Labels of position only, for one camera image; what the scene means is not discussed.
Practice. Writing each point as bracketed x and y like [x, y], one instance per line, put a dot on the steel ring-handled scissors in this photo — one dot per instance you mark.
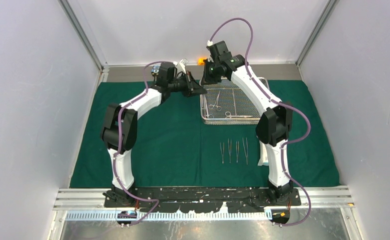
[215, 105]

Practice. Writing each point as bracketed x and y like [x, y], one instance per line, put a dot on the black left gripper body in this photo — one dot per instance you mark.
[178, 85]

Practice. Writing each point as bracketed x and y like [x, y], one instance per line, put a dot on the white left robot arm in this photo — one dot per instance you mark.
[119, 130]

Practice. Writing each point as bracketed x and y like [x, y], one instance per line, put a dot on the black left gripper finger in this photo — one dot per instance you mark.
[194, 89]
[190, 81]

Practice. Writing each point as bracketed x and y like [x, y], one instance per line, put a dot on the white sterile packet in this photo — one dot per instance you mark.
[263, 159]

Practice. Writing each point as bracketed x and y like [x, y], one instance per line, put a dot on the yellow toy block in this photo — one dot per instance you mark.
[201, 61]

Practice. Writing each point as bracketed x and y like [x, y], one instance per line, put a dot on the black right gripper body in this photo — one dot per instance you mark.
[211, 74]

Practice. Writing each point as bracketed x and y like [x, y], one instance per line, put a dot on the green surgical drape cloth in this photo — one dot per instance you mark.
[175, 148]

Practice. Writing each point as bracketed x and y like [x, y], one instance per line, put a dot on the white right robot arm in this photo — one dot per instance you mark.
[275, 120]

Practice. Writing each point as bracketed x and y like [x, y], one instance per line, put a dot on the metal mesh instrument tray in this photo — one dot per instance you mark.
[237, 109]

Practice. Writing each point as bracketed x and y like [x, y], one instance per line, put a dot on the steel needle holder clamp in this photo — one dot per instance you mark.
[237, 149]

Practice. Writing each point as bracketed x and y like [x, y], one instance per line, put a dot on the steel surgical forceps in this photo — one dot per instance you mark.
[222, 150]

